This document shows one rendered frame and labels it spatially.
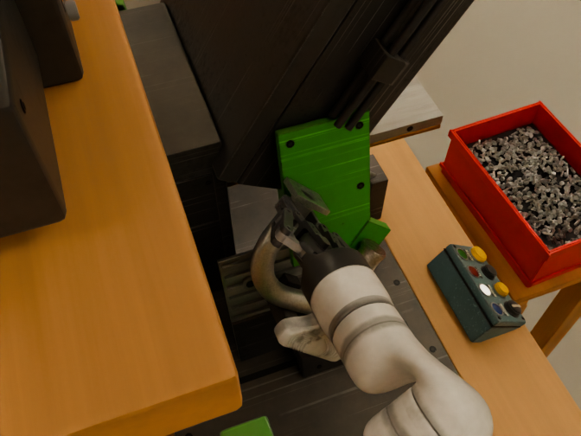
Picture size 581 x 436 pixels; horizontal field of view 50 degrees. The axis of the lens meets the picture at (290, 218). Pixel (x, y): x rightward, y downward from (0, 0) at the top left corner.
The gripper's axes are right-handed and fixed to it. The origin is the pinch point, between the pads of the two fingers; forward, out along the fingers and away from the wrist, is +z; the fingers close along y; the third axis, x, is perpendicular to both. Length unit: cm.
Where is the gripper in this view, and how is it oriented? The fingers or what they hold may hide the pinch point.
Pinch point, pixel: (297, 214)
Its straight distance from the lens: 73.9
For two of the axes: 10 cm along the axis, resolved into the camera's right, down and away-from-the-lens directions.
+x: -6.1, 7.4, 3.0
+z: -3.3, -5.7, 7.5
